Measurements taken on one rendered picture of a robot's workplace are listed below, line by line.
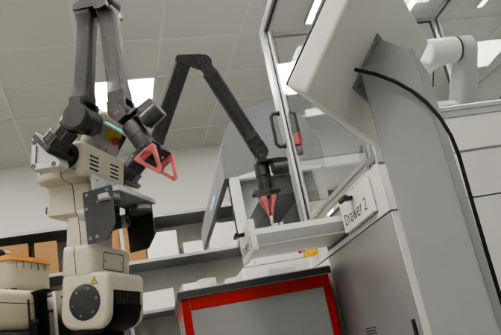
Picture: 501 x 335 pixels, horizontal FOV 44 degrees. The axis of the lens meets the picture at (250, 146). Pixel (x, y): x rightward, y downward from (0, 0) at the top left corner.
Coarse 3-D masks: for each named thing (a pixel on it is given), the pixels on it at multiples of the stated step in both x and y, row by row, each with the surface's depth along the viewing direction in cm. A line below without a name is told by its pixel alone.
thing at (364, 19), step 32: (352, 0) 119; (384, 0) 131; (320, 32) 119; (352, 32) 124; (384, 32) 137; (416, 32) 152; (320, 64) 118; (352, 64) 129; (320, 96) 123; (352, 96) 135; (352, 128) 143
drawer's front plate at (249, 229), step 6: (246, 222) 215; (252, 222) 210; (246, 228) 216; (252, 228) 209; (246, 234) 218; (252, 234) 209; (240, 240) 234; (246, 240) 220; (252, 240) 208; (240, 246) 236; (246, 246) 222; (252, 246) 209; (258, 246) 208; (246, 252) 223; (252, 252) 211; (246, 258) 225; (252, 258) 222; (246, 264) 232
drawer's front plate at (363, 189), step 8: (360, 184) 190; (368, 184) 186; (352, 192) 199; (360, 192) 191; (368, 192) 186; (352, 200) 199; (360, 200) 192; (368, 200) 185; (344, 208) 208; (352, 208) 200; (368, 208) 186; (376, 208) 184; (360, 216) 194; (368, 216) 188; (344, 224) 210; (352, 224) 203; (360, 224) 198
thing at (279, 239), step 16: (288, 224) 213; (304, 224) 214; (320, 224) 215; (336, 224) 216; (272, 240) 210; (288, 240) 211; (304, 240) 216; (320, 240) 222; (336, 240) 229; (256, 256) 228
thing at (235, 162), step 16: (256, 112) 329; (272, 112) 330; (256, 128) 325; (224, 144) 320; (240, 144) 321; (272, 144) 323; (224, 160) 317; (240, 160) 318; (224, 176) 314; (240, 176) 315; (240, 192) 312; (208, 208) 410; (240, 208) 309; (208, 224) 423; (240, 224) 306; (208, 240) 452; (272, 256) 303; (288, 256) 304; (240, 272) 306; (256, 272) 299
